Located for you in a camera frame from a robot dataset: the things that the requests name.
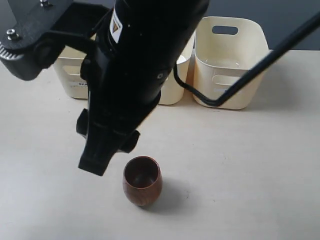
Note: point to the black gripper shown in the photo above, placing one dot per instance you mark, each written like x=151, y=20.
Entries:
x=124, y=87

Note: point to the brown wooden cup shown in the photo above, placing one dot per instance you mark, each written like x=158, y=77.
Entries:
x=142, y=181

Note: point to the white paper cup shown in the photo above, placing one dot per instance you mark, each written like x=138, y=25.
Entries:
x=180, y=60

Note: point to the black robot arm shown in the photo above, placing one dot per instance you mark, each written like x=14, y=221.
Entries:
x=150, y=21

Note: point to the left cream plastic bin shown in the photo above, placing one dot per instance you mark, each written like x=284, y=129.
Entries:
x=68, y=64

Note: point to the cream plastic bin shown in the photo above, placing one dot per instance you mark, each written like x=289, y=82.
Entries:
x=68, y=64
x=171, y=92
x=225, y=49

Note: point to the middle cream plastic bin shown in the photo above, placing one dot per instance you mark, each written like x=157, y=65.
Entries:
x=171, y=92

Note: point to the right cream plastic bin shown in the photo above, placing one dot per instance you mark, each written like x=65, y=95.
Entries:
x=225, y=49

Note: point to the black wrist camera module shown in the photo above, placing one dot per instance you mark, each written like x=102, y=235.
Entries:
x=39, y=37

